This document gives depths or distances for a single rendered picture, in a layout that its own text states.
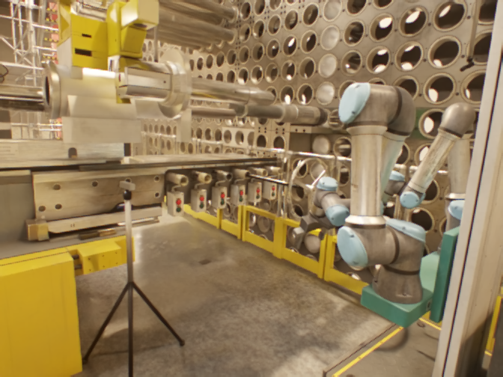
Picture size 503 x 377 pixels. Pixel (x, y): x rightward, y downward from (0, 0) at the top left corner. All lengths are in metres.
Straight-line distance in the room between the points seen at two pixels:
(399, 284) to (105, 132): 1.60
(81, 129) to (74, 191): 0.34
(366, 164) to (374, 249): 0.24
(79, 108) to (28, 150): 0.34
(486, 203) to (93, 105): 1.83
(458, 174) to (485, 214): 0.55
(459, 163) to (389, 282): 0.72
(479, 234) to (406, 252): 0.20
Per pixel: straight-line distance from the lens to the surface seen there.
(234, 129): 4.56
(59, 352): 1.86
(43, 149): 1.99
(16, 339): 1.77
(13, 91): 2.31
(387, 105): 0.95
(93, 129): 1.89
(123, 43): 1.78
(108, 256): 1.69
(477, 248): 1.07
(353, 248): 0.91
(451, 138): 1.44
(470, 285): 1.11
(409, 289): 1.05
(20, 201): 1.96
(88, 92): 1.98
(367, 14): 3.44
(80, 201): 1.97
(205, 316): 2.17
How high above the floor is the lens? 1.22
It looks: 11 degrees down
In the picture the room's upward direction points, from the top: 3 degrees clockwise
